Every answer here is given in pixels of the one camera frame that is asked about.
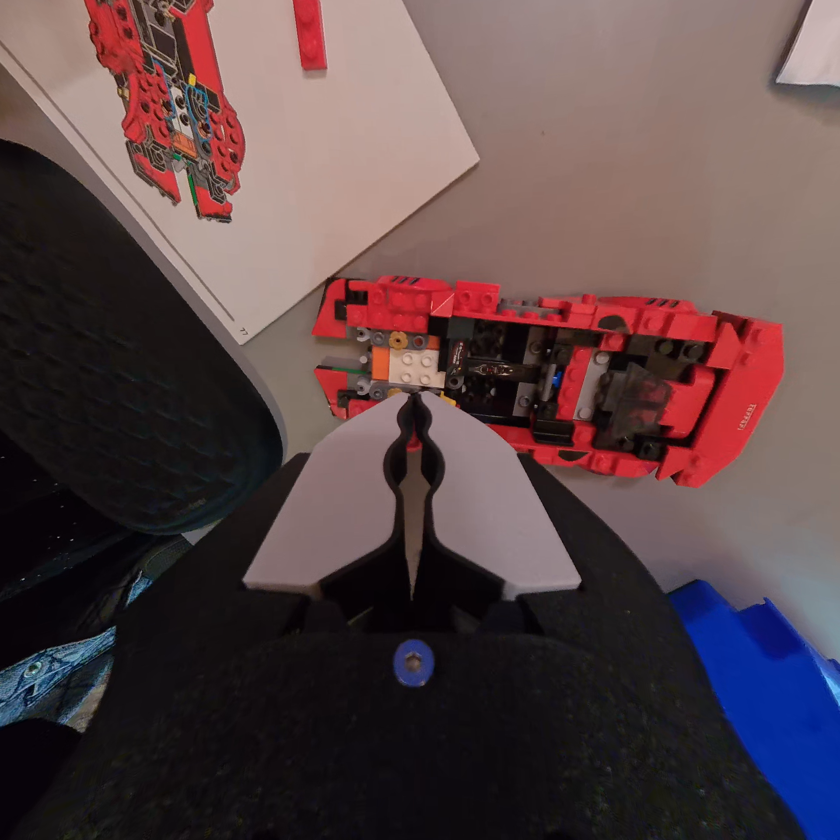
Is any white instruction booklet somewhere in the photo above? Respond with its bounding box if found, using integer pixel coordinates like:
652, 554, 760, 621
0, 0, 481, 345

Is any black mesh chair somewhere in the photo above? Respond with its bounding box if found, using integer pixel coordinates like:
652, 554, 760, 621
0, 138, 284, 536

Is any person's black speckled clothing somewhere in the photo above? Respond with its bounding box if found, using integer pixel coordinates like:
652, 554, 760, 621
0, 433, 191, 664

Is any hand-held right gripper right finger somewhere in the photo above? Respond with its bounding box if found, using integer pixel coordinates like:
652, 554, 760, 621
415, 390, 584, 602

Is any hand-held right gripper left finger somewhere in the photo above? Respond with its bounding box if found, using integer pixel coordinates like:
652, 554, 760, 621
241, 392, 416, 598

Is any red flat brick plate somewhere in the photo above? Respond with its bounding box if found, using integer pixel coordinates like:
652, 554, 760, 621
292, 0, 329, 71

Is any person's blue jeans leg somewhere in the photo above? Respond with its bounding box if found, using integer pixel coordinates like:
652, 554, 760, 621
0, 538, 191, 729

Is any blue plastic bin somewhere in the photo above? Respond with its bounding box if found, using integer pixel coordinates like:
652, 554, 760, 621
668, 579, 840, 811

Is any red toy brick car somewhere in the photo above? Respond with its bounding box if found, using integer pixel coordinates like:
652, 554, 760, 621
311, 276, 785, 488

